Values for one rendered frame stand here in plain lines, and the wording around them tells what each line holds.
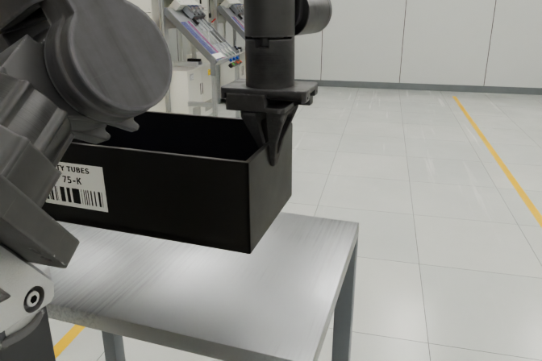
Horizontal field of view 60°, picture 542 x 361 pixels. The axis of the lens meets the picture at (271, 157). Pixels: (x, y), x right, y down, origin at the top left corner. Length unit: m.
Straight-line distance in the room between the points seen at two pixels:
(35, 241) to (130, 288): 0.59
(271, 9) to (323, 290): 0.49
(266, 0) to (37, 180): 0.32
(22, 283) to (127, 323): 0.48
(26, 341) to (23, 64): 0.28
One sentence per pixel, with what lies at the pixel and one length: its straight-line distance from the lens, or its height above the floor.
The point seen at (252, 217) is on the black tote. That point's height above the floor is 1.03.
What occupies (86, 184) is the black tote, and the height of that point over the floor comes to 1.04.
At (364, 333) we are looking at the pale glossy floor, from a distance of 2.04.
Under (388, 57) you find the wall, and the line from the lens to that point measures 7.45.
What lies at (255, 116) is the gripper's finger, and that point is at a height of 1.14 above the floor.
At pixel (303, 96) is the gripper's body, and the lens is 0.52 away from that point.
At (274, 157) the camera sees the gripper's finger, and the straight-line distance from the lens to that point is 0.57.
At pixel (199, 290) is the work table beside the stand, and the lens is 0.83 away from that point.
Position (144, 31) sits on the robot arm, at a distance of 0.34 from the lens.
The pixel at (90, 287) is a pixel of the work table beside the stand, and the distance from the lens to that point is 0.88.
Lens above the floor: 1.26
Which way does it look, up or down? 18 degrees down
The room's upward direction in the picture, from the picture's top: straight up
